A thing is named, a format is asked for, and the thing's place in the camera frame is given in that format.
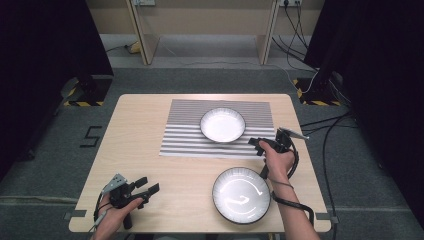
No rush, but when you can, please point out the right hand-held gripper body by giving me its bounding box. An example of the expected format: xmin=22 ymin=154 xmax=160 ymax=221
xmin=259 ymin=127 xmax=309 ymax=180

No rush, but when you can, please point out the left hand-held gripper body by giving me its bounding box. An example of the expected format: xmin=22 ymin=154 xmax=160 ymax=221
xmin=101 ymin=173 xmax=143 ymax=230

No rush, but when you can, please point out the small white bowl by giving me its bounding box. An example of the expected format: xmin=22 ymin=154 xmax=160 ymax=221
xmin=199 ymin=107 xmax=247 ymax=144

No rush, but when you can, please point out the large white dark-rimmed bowl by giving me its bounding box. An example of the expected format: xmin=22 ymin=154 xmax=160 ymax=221
xmin=211 ymin=166 xmax=272 ymax=225

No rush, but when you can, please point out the person's right hand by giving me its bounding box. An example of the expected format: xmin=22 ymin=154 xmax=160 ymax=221
xmin=258 ymin=139 xmax=296 ymax=185

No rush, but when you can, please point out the person's left hand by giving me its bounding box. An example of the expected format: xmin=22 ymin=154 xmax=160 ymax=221
xmin=94 ymin=194 xmax=145 ymax=234

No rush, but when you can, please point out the thin black wrist band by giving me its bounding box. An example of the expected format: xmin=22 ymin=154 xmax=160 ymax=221
xmin=269 ymin=179 xmax=295 ymax=190

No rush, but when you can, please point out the grey tape strip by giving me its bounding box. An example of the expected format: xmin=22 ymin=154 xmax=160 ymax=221
xmin=63 ymin=209 xmax=88 ymax=221
xmin=314 ymin=211 xmax=340 ymax=224

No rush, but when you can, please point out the stand base with hazard tape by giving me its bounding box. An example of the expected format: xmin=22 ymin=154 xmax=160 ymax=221
xmin=63 ymin=74 xmax=114 ymax=108
xmin=292 ymin=77 xmax=344 ymax=107

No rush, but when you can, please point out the grey striped placemat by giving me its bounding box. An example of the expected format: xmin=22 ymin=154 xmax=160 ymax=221
xmin=158 ymin=98 xmax=280 ymax=161

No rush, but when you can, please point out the light wooden panel leg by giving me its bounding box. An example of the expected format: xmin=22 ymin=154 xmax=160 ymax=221
xmin=125 ymin=0 xmax=161 ymax=66
xmin=254 ymin=0 xmax=281 ymax=66

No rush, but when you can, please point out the black curtain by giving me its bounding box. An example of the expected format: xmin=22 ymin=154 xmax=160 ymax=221
xmin=303 ymin=0 xmax=424 ymax=231
xmin=0 ymin=0 xmax=114 ymax=181

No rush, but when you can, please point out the yellow floor object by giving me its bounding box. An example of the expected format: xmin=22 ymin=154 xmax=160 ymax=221
xmin=128 ymin=40 xmax=143 ymax=55

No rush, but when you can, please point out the left hand-held gripper cable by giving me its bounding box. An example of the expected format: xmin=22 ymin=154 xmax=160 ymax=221
xmin=88 ymin=193 xmax=111 ymax=233

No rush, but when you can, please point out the hand-held gripper cable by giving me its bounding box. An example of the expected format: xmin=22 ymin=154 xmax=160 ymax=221
xmin=88 ymin=193 xmax=111 ymax=233
xmin=270 ymin=138 xmax=316 ymax=228

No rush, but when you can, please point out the black floor cable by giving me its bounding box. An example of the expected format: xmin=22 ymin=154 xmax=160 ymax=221
xmin=299 ymin=111 xmax=355 ymax=136
xmin=321 ymin=113 xmax=355 ymax=214

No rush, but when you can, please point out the right hand-held gripper cable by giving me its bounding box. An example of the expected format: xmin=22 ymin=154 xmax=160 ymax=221
xmin=270 ymin=138 xmax=316 ymax=228

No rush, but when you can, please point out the white floor cable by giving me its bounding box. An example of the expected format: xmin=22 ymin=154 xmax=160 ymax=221
xmin=166 ymin=46 xmax=321 ymax=95

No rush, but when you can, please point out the black wall socket cable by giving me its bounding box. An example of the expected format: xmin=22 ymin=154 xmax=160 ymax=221
xmin=271 ymin=4 xmax=318 ymax=71

